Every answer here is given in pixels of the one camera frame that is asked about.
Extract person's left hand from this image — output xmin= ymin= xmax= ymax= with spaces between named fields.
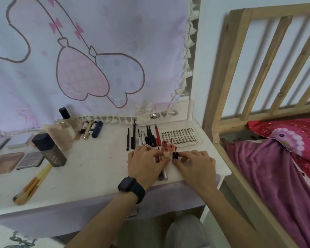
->
xmin=127 ymin=145 xmax=168 ymax=192

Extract person's right hand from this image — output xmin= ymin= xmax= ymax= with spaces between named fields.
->
xmin=172 ymin=150 xmax=217 ymax=197

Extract brown pencil white cap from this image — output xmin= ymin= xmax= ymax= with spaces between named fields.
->
xmin=155 ymin=155 xmax=164 ymax=182

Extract beige tube black cap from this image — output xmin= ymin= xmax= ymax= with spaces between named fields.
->
xmin=163 ymin=149 xmax=179 ymax=161

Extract false eyelash tray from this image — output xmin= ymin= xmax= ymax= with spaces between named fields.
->
xmin=159 ymin=127 xmax=203 ymax=148

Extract navy cosmetic tube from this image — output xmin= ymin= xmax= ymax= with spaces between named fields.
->
xmin=92 ymin=121 xmax=103 ymax=138

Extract pink concealer tube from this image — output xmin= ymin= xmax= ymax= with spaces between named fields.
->
xmin=76 ymin=121 xmax=86 ymax=140

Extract peach pump bottle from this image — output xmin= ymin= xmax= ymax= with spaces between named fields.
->
xmin=43 ymin=120 xmax=76 ymax=151

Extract dark square foundation bottle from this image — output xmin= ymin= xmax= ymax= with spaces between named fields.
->
xmin=32 ymin=133 xmax=68 ymax=168

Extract foundation bottle black cap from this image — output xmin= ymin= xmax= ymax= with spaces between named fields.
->
xmin=58 ymin=107 xmax=79 ymax=132

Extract purple drawer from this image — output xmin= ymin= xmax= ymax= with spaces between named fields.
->
xmin=0 ymin=174 xmax=221 ymax=239

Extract yellow handled makeup brushes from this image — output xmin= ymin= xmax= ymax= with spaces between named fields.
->
xmin=15 ymin=165 xmax=53 ymax=206

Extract small grey square palette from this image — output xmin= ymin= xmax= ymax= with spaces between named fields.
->
xmin=6 ymin=131 xmax=37 ymax=149

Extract brown blush palette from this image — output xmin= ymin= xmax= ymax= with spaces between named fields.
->
xmin=0 ymin=152 xmax=25 ymax=176

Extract person's left forearm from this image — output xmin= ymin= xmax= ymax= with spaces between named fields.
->
xmin=64 ymin=196 xmax=137 ymax=248

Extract person's right forearm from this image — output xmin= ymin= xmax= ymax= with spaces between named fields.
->
xmin=196 ymin=187 xmax=274 ymax=248

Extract white dressing table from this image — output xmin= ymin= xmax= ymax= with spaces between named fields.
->
xmin=0 ymin=0 xmax=232 ymax=248

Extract black smartwatch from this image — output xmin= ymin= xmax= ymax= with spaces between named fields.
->
xmin=117 ymin=177 xmax=146 ymax=204

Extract purple bed sheet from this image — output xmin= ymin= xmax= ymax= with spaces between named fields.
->
xmin=226 ymin=139 xmax=310 ymax=248

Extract red floral pillow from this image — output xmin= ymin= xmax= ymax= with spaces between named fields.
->
xmin=248 ymin=117 xmax=310 ymax=183

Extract pink cartoon cloth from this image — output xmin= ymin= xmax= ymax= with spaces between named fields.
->
xmin=0 ymin=0 xmax=198 ymax=135

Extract silver drawer handle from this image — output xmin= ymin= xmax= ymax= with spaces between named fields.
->
xmin=126 ymin=206 xmax=141 ymax=218

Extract wooden bed frame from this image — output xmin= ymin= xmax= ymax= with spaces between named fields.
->
xmin=203 ymin=2 xmax=310 ymax=248

